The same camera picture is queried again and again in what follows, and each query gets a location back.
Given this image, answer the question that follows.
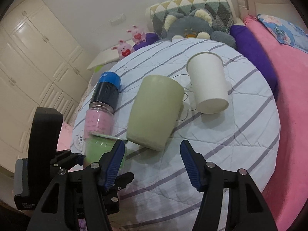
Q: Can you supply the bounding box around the grey koala plush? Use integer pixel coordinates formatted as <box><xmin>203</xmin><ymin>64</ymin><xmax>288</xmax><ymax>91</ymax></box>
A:
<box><xmin>162</xmin><ymin>9</ymin><xmax>237</xmax><ymax>49</ymax></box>

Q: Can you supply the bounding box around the blue-lidded pink jar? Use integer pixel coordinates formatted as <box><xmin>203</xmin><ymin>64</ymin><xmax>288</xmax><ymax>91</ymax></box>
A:
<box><xmin>84</xmin><ymin>71</ymin><xmax>121</xmax><ymax>139</ymax></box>

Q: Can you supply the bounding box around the green-lidded pink jar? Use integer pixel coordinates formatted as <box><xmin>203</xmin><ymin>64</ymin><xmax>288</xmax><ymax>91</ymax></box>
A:
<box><xmin>84</xmin><ymin>132</ymin><xmax>119</xmax><ymax>167</ymax></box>

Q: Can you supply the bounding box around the white wall socket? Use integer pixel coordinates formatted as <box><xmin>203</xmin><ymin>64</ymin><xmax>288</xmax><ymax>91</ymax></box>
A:
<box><xmin>109</xmin><ymin>13</ymin><xmax>126</xmax><ymax>27</ymax></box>

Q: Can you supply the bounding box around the white paper cup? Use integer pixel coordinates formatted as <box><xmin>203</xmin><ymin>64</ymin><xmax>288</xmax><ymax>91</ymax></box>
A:
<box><xmin>186</xmin><ymin>52</ymin><xmax>229</xmax><ymax>114</ymax></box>

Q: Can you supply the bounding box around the purple blanket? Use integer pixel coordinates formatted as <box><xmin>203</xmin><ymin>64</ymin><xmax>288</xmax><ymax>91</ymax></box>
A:
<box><xmin>230</xmin><ymin>25</ymin><xmax>279</xmax><ymax>100</ymax></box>

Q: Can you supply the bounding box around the cream wooden headboard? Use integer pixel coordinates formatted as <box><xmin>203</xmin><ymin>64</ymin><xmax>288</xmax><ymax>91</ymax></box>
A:
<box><xmin>238</xmin><ymin>0</ymin><xmax>301</xmax><ymax>23</ymax></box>

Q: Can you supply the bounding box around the blue cartoon pillow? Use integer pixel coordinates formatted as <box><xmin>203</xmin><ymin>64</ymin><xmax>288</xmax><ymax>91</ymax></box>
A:
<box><xmin>257</xmin><ymin>14</ymin><xmax>307</xmax><ymax>53</ymax></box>

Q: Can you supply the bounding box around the cream bedside table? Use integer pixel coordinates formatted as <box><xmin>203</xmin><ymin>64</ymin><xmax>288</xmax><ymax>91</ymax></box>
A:
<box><xmin>87</xmin><ymin>49</ymin><xmax>119</xmax><ymax>70</ymax></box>

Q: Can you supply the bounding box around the pink bunny plush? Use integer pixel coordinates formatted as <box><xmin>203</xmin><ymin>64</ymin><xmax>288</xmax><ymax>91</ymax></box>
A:
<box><xmin>111</xmin><ymin>40</ymin><xmax>135</xmax><ymax>60</ymax></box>
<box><xmin>126</xmin><ymin>25</ymin><xmax>146</xmax><ymax>45</ymax></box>

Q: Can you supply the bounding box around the pink bunny plush front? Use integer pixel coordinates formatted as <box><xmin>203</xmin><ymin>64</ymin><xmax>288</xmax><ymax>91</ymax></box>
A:
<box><xmin>111</xmin><ymin>40</ymin><xmax>135</xmax><ymax>60</ymax></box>

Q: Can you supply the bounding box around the pink bed blanket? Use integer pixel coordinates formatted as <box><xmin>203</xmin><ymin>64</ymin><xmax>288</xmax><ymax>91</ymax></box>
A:
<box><xmin>244</xmin><ymin>17</ymin><xmax>307</xmax><ymax>230</ymax></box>

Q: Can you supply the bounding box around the pale green plastic cup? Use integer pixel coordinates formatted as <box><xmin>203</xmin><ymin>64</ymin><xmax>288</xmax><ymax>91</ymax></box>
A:
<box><xmin>126</xmin><ymin>75</ymin><xmax>184</xmax><ymax>151</ymax></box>

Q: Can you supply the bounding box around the cream wardrobe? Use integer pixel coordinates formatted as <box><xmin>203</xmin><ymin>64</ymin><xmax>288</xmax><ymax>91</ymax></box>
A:
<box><xmin>1</xmin><ymin>0</ymin><xmax>92</xmax><ymax>172</ymax></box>

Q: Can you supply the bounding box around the pink bunny plush rear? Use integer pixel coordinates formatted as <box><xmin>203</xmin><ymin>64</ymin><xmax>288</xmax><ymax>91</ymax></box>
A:
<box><xmin>126</xmin><ymin>25</ymin><xmax>146</xmax><ymax>45</ymax></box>

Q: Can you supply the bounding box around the triangle-patterned pillow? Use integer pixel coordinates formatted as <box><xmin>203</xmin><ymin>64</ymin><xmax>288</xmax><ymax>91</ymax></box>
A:
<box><xmin>145</xmin><ymin>0</ymin><xmax>236</xmax><ymax>38</ymax></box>

